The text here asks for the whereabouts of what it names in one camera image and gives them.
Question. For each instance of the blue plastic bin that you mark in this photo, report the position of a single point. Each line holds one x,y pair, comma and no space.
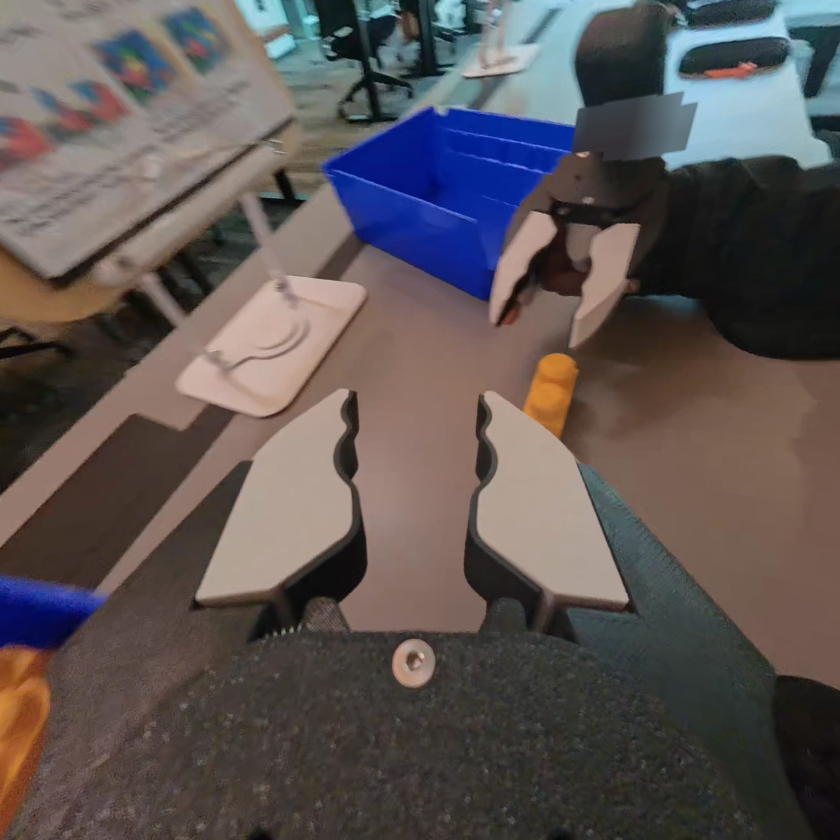
39,610
420,223

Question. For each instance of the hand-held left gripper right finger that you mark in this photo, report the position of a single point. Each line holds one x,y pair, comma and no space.
544,525

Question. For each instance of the person's right forearm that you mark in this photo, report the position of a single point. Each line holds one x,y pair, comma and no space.
754,249

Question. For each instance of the printed instruction sheet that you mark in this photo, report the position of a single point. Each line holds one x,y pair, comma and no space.
98,131

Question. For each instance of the wooden document stand white base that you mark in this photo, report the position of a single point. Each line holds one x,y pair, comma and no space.
275,354
502,64

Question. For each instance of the black wrist rest pad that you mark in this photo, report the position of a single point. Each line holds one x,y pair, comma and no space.
728,13
735,52

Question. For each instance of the yellow two-stud mega block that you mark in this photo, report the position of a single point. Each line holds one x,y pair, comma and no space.
551,400

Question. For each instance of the black chair armrest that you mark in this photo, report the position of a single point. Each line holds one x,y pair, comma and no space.
814,754

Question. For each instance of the small orange tool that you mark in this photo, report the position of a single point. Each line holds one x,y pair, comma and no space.
728,70

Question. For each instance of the black office chair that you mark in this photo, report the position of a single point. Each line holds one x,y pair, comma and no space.
354,26

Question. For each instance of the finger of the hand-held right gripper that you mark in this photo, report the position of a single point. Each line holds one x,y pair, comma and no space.
522,253
610,275

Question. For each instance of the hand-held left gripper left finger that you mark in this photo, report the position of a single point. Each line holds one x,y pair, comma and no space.
289,512

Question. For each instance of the person's right hand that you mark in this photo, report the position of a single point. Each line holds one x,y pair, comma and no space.
558,275

